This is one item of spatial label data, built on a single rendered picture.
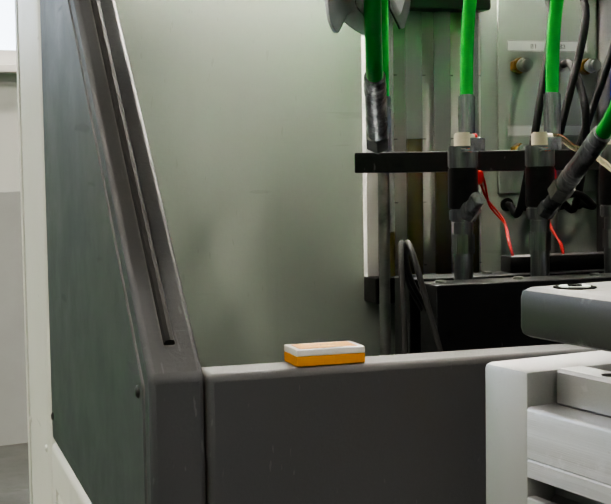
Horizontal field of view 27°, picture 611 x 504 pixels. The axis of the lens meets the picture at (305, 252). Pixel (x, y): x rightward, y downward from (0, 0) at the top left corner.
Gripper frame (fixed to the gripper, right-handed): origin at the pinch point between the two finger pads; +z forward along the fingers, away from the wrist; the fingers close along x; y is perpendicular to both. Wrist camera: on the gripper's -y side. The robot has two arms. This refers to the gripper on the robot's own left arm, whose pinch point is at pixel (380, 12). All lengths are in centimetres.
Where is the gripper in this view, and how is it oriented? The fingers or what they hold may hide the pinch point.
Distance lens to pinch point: 101.5
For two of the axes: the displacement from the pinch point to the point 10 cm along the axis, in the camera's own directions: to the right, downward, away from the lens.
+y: -0.6, 7.3, -6.9
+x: 9.3, -2.1, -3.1
